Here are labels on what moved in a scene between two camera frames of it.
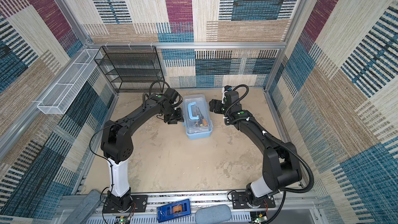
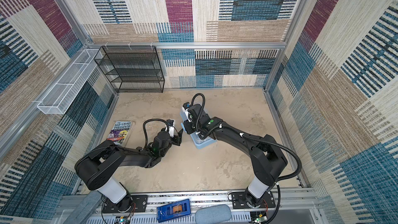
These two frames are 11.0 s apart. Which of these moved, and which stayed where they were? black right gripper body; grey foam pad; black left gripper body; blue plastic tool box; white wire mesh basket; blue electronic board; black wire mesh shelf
Moved: black right gripper body; black left gripper body; blue plastic tool box
Stayed: grey foam pad; blue electronic board; white wire mesh basket; black wire mesh shelf
